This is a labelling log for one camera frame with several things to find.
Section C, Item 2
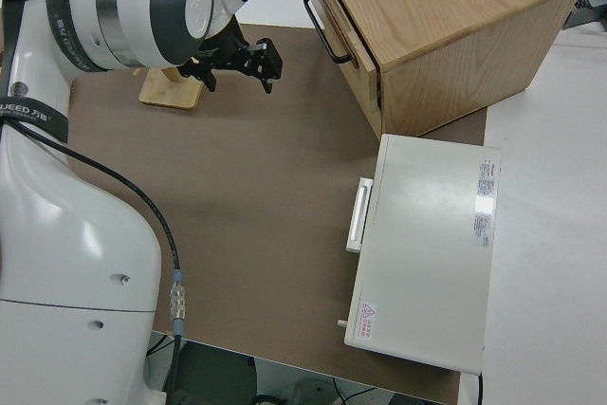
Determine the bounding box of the white toaster oven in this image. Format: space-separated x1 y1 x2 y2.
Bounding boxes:
342 133 503 375

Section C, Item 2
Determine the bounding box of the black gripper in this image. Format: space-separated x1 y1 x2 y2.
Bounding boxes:
179 24 285 96

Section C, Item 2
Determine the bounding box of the black metal drawer handle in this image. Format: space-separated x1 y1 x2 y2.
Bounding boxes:
303 0 351 65

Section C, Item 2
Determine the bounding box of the wooden mug tree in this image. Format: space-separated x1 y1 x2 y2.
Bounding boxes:
132 63 204 112

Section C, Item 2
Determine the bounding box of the wooden drawer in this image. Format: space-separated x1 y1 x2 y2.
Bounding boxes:
303 0 383 115

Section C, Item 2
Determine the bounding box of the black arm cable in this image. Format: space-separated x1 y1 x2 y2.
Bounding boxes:
0 0 187 405

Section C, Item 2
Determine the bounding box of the brown table mat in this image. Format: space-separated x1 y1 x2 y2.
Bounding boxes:
65 23 489 405

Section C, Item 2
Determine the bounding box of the light wooden cabinet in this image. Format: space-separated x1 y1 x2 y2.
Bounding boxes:
301 0 589 138

